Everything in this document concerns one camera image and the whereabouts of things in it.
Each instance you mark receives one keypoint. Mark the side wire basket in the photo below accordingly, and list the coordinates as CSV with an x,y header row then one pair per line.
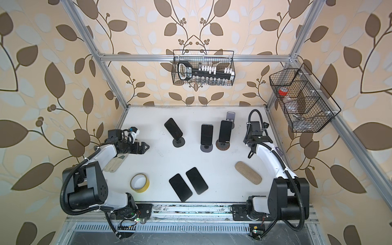
x,y
316,106

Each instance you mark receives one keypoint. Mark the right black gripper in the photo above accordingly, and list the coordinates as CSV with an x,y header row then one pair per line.
x,y
246,139

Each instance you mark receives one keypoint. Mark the back wire basket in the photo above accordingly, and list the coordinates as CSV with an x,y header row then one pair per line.
x,y
220,58

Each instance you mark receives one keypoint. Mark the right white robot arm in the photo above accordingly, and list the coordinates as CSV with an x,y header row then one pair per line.
x,y
288,198

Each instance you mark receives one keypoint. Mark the brown cork oval pad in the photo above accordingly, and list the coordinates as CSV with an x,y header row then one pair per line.
x,y
248,173

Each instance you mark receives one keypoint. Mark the black handled tool in basket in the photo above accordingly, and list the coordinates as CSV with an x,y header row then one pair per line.
x,y
200,72

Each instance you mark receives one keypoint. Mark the back left phone stand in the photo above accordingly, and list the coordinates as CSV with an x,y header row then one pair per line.
x,y
178,143

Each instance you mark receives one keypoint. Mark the phone stand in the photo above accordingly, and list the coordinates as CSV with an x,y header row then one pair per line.
x,y
222,146
178,143
206,148

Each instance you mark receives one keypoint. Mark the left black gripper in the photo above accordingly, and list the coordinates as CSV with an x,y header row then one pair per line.
x,y
140,150

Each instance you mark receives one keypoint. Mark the back middle phone stand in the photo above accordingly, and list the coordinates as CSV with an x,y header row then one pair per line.
x,y
206,148

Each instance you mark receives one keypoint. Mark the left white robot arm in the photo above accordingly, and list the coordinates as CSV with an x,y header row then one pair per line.
x,y
85,189

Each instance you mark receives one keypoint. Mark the yellow tape roll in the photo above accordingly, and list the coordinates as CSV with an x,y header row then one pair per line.
x,y
140,183

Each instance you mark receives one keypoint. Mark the black phone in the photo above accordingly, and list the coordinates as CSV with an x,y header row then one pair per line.
x,y
206,134
173,129
180,187
197,180
225,131

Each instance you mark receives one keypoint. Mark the back right phone stand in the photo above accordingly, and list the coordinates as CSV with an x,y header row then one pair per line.
x,y
222,146

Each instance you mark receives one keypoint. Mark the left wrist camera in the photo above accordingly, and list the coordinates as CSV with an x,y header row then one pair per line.
x,y
128,135

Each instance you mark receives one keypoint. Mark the red cap plastic bottle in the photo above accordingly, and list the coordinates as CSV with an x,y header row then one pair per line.
x,y
290,103

